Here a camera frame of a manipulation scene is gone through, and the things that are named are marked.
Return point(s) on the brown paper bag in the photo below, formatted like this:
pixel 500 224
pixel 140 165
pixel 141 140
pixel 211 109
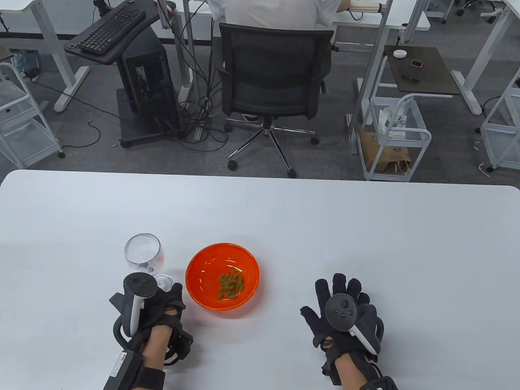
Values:
pixel 382 150

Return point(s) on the person's left forearm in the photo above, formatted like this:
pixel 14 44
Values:
pixel 154 349

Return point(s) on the black white hand controller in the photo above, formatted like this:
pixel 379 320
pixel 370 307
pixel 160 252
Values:
pixel 343 310
pixel 140 284

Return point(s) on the black keyboard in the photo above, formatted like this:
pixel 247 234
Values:
pixel 109 28

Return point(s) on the aluminium frame post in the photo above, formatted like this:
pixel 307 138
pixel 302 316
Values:
pixel 191 61
pixel 371 69

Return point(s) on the black keyboard stand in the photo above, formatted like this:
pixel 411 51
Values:
pixel 138 37

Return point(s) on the teal plastic bag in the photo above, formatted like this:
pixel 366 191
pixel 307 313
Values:
pixel 26 61

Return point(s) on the black computer tower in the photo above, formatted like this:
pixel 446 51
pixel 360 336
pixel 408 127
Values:
pixel 150 77

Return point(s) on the pile of raisins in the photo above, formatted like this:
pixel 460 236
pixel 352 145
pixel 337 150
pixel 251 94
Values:
pixel 230 286

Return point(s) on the phone in orange case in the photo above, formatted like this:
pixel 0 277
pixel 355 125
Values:
pixel 416 63

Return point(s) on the person's right forearm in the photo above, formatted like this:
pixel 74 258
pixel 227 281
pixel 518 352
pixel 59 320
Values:
pixel 353 371

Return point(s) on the person's right hand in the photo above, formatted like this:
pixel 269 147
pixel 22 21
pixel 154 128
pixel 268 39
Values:
pixel 323 308

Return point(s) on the black white left hand controller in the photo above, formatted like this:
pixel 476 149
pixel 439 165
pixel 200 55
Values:
pixel 140 284

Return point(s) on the white round puck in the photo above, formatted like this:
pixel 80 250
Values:
pixel 400 53

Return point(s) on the orange bowl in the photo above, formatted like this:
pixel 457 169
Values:
pixel 203 268

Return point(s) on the white carton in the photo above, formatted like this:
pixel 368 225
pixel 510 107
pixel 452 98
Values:
pixel 388 120

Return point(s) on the brown side table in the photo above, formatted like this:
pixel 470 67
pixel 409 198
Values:
pixel 430 73

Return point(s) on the black box with white label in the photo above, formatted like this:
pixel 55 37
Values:
pixel 122 369

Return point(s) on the clear wine glass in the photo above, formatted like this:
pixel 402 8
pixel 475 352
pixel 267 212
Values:
pixel 142 252

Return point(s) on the beige roll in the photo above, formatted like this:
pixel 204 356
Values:
pixel 363 7

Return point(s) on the black mesh office chair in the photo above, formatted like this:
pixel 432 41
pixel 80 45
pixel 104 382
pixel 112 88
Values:
pixel 272 73

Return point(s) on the person's left hand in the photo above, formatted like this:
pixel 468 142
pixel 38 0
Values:
pixel 166 302

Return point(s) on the black white right hand controller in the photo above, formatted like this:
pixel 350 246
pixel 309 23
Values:
pixel 343 310

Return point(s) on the white desk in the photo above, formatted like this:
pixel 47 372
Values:
pixel 410 22
pixel 16 20
pixel 483 53

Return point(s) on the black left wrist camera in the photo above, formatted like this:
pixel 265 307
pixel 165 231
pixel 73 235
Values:
pixel 180 345

